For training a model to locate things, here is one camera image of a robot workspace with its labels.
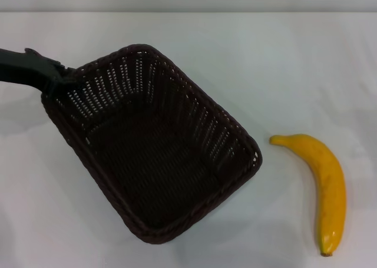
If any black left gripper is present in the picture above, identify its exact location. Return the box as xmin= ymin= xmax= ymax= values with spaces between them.
xmin=0 ymin=47 xmax=78 ymax=95

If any yellow banana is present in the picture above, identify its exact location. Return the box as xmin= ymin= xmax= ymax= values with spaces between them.
xmin=269 ymin=133 xmax=347 ymax=257

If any dark brown woven basket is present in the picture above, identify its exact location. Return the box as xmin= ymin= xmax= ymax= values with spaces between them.
xmin=40 ymin=44 xmax=263 ymax=245

